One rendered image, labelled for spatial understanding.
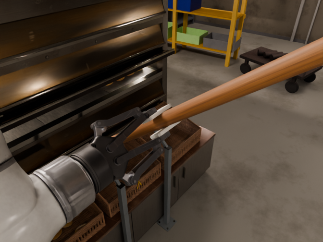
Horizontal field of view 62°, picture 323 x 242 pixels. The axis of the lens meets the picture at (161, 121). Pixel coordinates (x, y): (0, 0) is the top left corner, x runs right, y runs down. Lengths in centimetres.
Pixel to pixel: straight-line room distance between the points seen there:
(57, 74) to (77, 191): 149
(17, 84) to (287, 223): 256
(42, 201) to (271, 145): 350
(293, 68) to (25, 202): 37
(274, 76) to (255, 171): 298
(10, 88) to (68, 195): 139
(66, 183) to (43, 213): 5
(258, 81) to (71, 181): 29
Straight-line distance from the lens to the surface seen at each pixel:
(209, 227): 274
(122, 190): 178
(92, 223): 193
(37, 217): 38
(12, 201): 37
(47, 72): 183
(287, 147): 382
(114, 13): 205
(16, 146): 191
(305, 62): 36
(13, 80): 176
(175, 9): 593
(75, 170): 41
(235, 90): 41
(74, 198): 40
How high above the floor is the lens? 228
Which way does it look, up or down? 36 degrees down
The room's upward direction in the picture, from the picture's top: straight up
